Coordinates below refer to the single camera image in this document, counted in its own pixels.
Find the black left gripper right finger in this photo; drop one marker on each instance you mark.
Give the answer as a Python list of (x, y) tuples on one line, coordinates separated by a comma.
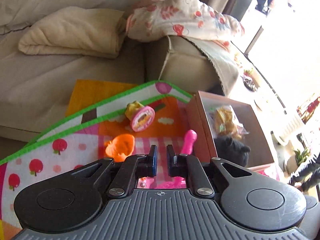
[(204, 180)]

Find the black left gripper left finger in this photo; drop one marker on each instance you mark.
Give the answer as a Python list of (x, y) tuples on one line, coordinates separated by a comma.
[(119, 179)]

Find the pink plastic strainer toy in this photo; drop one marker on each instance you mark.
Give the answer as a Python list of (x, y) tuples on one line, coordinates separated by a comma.
[(178, 182)]

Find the orange plastic pumpkin half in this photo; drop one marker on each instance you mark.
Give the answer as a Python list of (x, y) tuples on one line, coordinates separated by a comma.
[(120, 147)]

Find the black plush toy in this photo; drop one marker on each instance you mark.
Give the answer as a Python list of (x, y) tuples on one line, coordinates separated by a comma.
[(232, 150)]

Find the packaged bread snack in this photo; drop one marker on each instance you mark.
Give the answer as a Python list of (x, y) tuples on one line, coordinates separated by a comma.
[(226, 123)]

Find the colourful play mat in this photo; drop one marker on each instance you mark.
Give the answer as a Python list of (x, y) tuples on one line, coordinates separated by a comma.
[(82, 138)]

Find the pink cardboard box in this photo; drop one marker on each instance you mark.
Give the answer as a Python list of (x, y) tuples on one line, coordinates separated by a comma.
[(261, 155)]

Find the pink round cup toy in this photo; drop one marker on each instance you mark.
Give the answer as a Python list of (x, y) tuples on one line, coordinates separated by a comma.
[(140, 116)]

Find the white pot with plant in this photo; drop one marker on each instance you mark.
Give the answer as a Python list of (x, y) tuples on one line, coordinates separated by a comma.
[(296, 160)]

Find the beige sofa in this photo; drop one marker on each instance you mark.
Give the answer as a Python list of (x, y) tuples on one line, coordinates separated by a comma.
[(35, 89)]

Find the beige folded blanket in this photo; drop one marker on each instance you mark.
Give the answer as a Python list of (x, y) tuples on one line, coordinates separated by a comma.
[(76, 31)]

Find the floral patterned quilt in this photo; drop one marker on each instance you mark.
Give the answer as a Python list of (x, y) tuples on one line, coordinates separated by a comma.
[(152, 20)]

